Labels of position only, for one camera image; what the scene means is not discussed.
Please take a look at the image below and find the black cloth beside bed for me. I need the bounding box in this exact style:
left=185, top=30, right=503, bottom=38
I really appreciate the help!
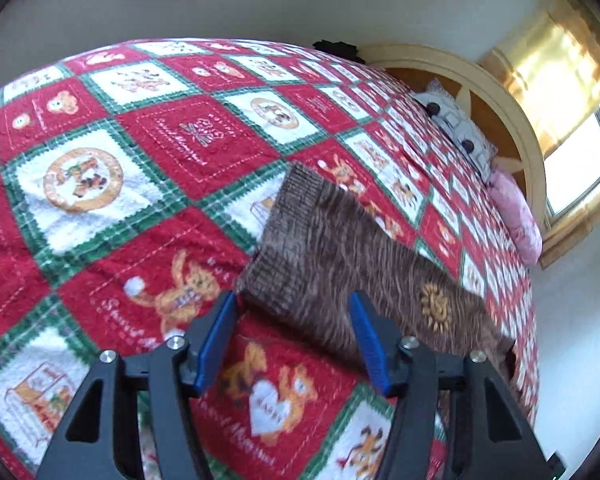
left=312, top=39, right=366, bottom=65

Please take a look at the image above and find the yellow centre curtain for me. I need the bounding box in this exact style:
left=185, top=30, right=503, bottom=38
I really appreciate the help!
left=479, top=0, right=600, bottom=157

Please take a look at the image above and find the red patchwork bedspread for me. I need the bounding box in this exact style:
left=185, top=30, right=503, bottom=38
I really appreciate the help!
left=0, top=38, right=539, bottom=479

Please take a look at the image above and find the cream wooden headboard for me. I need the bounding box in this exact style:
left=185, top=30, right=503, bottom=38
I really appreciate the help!
left=358, top=42, right=547, bottom=231

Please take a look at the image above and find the pink pillow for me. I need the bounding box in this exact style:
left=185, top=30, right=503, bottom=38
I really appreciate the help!
left=488, top=166, right=542, bottom=266

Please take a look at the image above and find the centre window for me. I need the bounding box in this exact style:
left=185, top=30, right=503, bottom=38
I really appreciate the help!
left=545, top=106, right=600, bottom=221

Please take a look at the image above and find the brown knit sweater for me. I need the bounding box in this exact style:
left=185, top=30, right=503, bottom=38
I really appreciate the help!
left=236, top=162, right=515, bottom=386

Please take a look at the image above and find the grey patterned pillow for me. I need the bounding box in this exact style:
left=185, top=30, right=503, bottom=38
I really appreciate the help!
left=412, top=79, right=496, bottom=183

